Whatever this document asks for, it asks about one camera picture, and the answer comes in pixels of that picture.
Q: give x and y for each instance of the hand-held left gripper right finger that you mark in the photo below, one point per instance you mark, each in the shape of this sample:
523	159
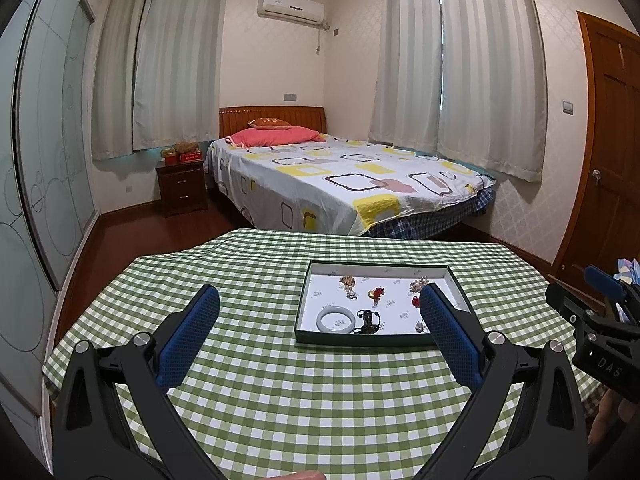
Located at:
447	335

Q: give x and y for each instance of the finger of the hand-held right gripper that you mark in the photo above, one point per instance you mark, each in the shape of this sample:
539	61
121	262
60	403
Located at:
565	300
602	280

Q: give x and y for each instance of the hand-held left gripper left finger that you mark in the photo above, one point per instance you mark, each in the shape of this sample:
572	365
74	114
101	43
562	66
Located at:
192	335

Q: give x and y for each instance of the silver jewelry piece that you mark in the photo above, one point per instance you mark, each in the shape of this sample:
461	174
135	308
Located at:
419	328

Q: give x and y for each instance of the pale pearl jewelry piece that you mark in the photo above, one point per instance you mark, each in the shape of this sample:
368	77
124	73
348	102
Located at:
417	285

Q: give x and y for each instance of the black beaded pendant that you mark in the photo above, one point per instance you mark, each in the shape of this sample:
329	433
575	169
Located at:
367	322

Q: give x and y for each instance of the red coral jewelry piece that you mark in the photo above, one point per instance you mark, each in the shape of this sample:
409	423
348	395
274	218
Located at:
377	292

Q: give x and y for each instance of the gold pearl jewelry piece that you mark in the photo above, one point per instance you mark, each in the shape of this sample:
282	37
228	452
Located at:
348	282

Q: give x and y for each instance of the white jade bangle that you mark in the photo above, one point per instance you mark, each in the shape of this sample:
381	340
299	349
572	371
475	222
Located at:
322	325

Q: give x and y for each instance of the green jewelry tray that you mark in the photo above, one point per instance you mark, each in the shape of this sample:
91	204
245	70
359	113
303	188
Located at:
320	337

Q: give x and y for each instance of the person's right hand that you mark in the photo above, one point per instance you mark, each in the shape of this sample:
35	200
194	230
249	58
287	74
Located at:
607	415

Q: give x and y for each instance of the person's left hand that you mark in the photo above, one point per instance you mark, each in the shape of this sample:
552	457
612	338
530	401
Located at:
302	475

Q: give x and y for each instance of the patterned blue cloth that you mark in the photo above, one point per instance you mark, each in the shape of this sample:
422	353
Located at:
629	267

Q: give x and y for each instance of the green checked tablecloth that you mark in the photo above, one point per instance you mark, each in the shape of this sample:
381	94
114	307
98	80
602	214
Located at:
300	410

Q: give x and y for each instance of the wooden door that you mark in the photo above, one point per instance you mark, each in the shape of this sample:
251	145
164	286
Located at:
610	135

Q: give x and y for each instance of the dark wooden nightstand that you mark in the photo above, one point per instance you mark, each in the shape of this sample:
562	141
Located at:
181	190

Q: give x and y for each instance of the red box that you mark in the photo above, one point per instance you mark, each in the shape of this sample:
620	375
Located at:
171	156
191	157

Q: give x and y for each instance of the bed with patterned sheet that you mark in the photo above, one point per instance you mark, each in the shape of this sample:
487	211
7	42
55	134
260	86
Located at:
350	185

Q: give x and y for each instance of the yellow bag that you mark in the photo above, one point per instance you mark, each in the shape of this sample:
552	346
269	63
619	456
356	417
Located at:
184	146

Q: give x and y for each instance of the pink pillow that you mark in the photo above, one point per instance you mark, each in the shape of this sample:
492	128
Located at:
270	136

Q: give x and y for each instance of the glass sliding wardrobe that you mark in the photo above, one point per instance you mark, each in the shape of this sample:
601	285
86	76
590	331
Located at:
40	185

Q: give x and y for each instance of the wooden headboard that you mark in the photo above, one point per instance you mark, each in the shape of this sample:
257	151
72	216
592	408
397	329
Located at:
235	120

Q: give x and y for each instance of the orange cushion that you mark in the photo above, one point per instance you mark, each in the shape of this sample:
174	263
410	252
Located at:
270	123

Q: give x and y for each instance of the white curtain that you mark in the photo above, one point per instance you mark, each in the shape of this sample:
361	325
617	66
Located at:
180	60
492	70
407	60
112	60

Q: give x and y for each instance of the white air conditioner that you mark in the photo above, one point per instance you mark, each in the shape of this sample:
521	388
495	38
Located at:
290	7

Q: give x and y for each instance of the wall light switch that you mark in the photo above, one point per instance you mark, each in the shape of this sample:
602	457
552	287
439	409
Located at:
567	106

